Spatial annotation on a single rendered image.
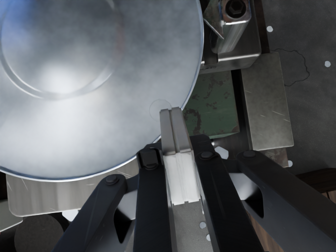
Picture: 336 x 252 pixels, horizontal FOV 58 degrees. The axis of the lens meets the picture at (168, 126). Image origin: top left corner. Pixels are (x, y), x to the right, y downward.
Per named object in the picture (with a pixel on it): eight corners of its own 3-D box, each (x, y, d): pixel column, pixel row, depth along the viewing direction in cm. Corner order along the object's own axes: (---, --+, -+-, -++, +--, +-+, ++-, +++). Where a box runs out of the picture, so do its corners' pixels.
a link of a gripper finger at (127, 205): (172, 215, 14) (107, 227, 14) (167, 162, 18) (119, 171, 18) (167, 187, 13) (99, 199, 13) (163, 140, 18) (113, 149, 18)
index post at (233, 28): (235, 51, 38) (254, 17, 29) (211, 54, 38) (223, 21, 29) (231, 30, 38) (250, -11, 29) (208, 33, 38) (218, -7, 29)
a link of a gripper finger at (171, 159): (186, 204, 15) (172, 206, 15) (176, 146, 22) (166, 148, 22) (177, 152, 14) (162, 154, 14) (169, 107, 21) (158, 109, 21)
